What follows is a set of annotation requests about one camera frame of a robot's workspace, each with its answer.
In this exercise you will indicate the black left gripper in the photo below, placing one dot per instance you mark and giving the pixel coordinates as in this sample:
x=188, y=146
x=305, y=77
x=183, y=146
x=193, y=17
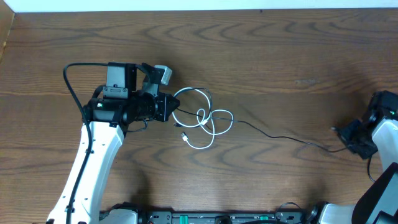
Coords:
x=160, y=107

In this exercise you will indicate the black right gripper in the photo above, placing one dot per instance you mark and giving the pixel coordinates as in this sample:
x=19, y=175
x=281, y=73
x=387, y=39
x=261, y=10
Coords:
x=352, y=134

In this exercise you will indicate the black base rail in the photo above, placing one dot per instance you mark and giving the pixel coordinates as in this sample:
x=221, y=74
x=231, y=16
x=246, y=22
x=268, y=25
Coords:
x=217, y=217

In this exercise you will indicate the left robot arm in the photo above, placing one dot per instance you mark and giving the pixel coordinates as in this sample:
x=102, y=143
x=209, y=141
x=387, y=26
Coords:
x=131, y=93

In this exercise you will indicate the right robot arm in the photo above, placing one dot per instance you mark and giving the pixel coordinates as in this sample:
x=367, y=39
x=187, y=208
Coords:
x=374, y=139

